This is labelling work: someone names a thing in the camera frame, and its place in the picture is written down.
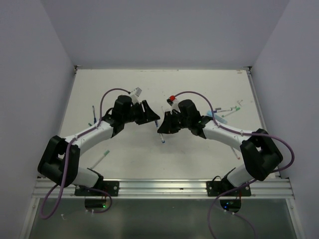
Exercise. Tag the dark blue capped marker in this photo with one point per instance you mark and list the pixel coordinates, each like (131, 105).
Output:
(160, 134)

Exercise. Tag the green capped marker lower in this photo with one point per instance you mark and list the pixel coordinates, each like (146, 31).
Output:
(225, 115)

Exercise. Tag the pink ended marker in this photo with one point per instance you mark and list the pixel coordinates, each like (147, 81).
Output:
(235, 153)

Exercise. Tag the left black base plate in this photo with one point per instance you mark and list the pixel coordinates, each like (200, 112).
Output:
(111, 187)

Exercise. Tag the dark blue ballpoint pen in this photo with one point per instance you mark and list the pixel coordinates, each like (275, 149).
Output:
(94, 114)

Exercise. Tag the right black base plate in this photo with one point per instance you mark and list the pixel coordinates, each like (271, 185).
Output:
(215, 188)

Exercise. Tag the thick light blue marker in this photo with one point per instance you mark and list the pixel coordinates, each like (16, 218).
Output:
(217, 117)

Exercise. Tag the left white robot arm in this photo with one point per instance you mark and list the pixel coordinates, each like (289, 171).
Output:
(60, 160)

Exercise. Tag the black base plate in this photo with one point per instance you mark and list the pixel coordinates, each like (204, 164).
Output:
(111, 187)
(215, 188)

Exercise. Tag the aluminium mounting rail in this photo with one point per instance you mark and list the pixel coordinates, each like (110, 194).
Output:
(194, 189)

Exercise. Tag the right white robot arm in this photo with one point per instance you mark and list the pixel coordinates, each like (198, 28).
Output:
(260, 155)

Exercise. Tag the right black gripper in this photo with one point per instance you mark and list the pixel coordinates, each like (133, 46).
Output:
(167, 126)

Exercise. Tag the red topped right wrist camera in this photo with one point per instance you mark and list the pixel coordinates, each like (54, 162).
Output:
(173, 102)

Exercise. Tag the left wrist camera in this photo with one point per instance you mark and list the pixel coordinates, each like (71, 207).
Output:
(134, 95)

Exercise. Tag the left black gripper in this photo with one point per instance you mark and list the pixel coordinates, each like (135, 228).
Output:
(148, 115)

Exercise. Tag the green capped marker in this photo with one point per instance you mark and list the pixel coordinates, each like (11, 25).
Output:
(230, 109)
(225, 115)
(100, 159)

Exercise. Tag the green capped marker upper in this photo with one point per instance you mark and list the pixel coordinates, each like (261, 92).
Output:
(230, 109)

